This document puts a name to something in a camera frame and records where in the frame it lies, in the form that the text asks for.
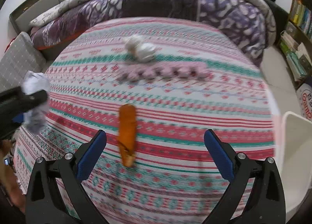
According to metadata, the white paper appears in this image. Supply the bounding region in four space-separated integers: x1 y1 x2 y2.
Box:
21 71 50 134

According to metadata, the white tissue ball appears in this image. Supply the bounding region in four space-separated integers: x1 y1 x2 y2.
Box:
124 35 156 63

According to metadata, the white plastic trash bin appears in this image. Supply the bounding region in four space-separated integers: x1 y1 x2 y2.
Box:
280 111 311 219

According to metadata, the grey quilted cushion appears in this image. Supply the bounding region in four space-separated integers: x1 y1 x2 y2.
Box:
0 32 47 92

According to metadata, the upper Ganten water box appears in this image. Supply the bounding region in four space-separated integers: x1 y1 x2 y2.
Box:
296 76 312 121

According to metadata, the patterned striped tablecloth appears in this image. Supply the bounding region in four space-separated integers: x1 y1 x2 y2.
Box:
14 18 276 223

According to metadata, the books stack on floor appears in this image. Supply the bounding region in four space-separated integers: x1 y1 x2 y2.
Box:
279 31 311 85

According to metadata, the wooden bookshelf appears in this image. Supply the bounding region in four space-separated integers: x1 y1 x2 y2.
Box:
284 0 311 89

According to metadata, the black storage bench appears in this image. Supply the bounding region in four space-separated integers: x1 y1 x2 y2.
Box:
264 0 288 46

